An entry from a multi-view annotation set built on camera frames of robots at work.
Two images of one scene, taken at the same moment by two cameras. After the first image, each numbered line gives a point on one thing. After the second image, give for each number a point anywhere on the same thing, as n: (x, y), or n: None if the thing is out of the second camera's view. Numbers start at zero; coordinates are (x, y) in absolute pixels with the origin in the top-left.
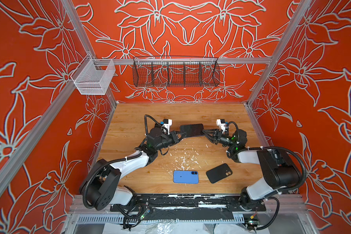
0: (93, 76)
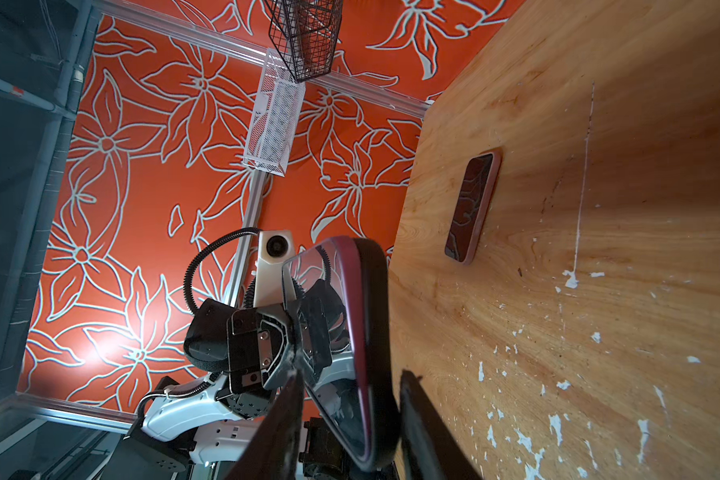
0: (276, 119)
